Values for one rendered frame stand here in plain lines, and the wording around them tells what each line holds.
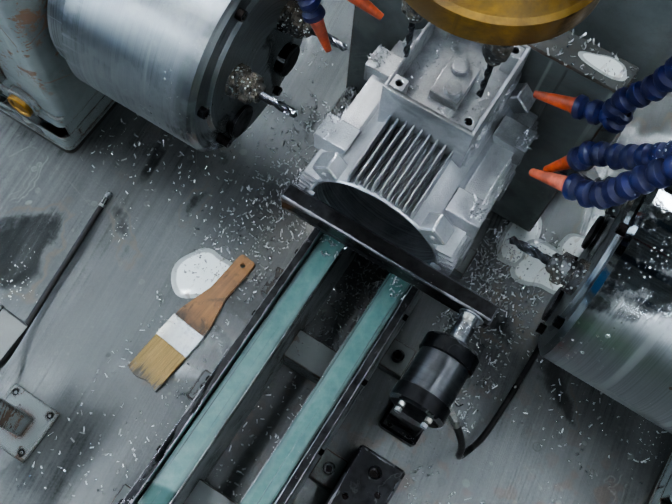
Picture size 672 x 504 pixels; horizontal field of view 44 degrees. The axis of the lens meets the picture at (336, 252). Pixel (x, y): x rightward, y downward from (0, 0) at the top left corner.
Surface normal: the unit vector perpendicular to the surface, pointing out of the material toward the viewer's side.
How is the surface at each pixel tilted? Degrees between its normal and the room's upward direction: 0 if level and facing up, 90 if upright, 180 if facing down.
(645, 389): 77
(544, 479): 0
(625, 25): 90
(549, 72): 90
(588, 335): 65
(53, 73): 90
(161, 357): 2
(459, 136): 90
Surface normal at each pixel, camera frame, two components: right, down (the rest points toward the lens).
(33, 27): 0.84, 0.51
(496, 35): -0.07, 0.93
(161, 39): -0.33, 0.27
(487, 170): 0.04, -0.36
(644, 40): -0.53, 0.78
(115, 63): -0.48, 0.60
